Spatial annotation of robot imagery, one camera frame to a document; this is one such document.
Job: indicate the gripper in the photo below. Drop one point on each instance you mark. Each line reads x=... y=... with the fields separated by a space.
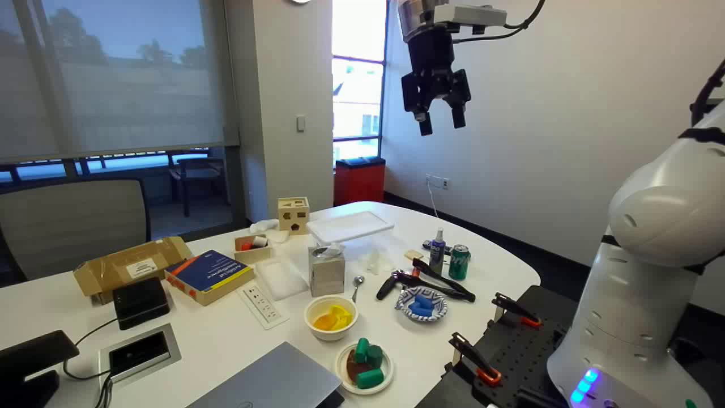
x=431 y=56

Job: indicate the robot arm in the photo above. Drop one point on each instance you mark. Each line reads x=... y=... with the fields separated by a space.
x=651 y=238

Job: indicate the grey laptop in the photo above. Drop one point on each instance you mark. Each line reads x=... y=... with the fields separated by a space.
x=277 y=382

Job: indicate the narrow window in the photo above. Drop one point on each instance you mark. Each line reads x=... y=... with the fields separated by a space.
x=357 y=79

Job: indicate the red bin with black lid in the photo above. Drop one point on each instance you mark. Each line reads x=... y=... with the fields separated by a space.
x=359 y=184

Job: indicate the black remote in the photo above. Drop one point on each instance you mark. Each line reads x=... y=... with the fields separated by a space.
x=427 y=245

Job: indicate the spray bottle with blue label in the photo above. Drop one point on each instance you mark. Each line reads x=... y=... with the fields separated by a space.
x=437 y=255

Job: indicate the small beige block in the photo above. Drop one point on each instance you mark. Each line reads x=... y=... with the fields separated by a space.
x=413 y=255

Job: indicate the green drink can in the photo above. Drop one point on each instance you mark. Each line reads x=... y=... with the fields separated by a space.
x=459 y=263

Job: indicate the clear plastic bag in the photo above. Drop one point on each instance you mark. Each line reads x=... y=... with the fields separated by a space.
x=376 y=258

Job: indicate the wooden shape sorter cube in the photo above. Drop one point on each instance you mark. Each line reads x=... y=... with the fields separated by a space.
x=293 y=215

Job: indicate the black tongs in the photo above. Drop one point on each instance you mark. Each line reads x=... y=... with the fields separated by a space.
x=447 y=283

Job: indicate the black hand clamp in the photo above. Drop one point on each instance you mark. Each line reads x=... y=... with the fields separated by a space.
x=391 y=283

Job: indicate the metal spoon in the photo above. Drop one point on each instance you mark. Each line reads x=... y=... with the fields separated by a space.
x=357 y=282

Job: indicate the heap of blue blocks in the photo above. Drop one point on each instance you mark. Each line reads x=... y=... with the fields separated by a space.
x=422 y=306

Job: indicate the silver tissue box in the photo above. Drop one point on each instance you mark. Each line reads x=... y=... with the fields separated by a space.
x=327 y=275

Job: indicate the blue patterned paper bowl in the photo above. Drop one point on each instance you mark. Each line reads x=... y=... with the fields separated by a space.
x=403 y=306

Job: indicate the white cloth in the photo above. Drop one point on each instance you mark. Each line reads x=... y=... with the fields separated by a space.
x=263 y=225

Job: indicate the black clamp with orange grips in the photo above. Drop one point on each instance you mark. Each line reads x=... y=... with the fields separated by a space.
x=473 y=357
x=512 y=309

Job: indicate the white foam sheet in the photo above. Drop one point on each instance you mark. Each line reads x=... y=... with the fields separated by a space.
x=281 y=279

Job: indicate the small wooden tray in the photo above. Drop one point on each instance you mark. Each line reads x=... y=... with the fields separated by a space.
x=252 y=254

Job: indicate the heap of yellow blocks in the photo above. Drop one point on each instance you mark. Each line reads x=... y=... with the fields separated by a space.
x=334 y=320

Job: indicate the outdoor chair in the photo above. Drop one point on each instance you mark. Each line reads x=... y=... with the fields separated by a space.
x=198 y=170

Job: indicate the white bowl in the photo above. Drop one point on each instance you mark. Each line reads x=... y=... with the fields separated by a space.
x=328 y=335

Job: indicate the green cylinder block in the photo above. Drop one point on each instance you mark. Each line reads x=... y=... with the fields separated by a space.
x=370 y=378
x=375 y=356
x=362 y=350

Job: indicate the white power strip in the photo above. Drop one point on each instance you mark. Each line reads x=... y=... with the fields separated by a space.
x=262 y=305

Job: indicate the brown toy food piece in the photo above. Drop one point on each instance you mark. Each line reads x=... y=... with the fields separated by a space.
x=354 y=367

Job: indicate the blue and orange book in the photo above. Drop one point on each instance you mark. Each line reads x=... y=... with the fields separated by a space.
x=209 y=275

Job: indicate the white paper plate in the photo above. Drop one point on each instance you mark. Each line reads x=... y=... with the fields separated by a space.
x=345 y=385

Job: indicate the window with roller shade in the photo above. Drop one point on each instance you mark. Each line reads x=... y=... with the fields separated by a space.
x=113 y=73

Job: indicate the cardboard box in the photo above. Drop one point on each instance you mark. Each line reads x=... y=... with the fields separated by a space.
x=124 y=266

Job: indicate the small black box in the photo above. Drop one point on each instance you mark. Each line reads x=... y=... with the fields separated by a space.
x=140 y=303

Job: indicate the office chair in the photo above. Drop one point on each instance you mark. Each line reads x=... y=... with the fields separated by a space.
x=68 y=226

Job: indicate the silver table outlet box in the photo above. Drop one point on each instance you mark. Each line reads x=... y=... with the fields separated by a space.
x=139 y=354

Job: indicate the black device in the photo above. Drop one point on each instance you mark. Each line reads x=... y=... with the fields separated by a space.
x=28 y=362

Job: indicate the wall socket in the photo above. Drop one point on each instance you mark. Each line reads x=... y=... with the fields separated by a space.
x=437 y=182

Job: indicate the light switch plate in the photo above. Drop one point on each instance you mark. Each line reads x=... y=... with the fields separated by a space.
x=301 y=124

